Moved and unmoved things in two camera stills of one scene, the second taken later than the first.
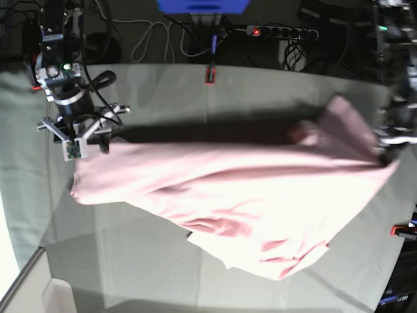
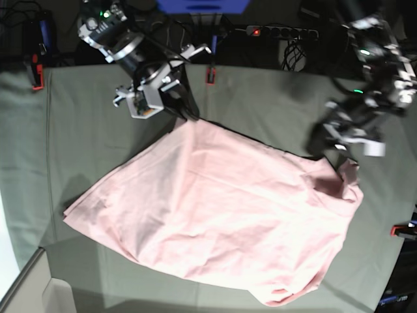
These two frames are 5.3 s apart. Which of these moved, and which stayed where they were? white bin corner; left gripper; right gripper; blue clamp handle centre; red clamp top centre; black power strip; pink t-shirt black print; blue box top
Moved: pink t-shirt black print; right gripper; left gripper
Stayed: blue clamp handle centre; blue box top; white bin corner; red clamp top centre; black power strip
